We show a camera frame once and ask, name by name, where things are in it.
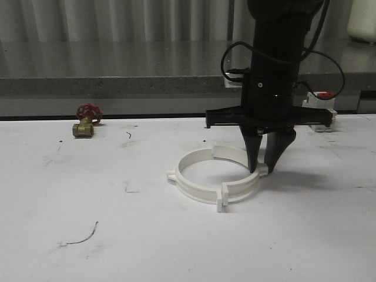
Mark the brass valve red handwheel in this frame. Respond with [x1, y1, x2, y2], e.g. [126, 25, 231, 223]
[72, 103, 103, 138]

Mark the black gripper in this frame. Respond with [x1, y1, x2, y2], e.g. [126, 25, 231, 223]
[206, 68, 333, 173]

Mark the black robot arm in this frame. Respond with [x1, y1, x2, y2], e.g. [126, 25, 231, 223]
[206, 1, 333, 172]

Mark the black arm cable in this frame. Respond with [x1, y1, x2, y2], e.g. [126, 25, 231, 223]
[220, 0, 345, 99]

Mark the white circuit breaker red switch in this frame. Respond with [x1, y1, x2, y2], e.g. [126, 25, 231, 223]
[302, 92, 337, 133]

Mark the white half pipe clamp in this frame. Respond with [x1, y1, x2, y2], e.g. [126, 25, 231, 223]
[167, 145, 229, 212]
[211, 145, 268, 210]

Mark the grey stone counter slab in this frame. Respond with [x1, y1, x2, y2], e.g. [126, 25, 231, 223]
[1, 39, 375, 98]

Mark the white container in background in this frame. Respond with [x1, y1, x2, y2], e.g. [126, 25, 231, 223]
[347, 0, 375, 43]

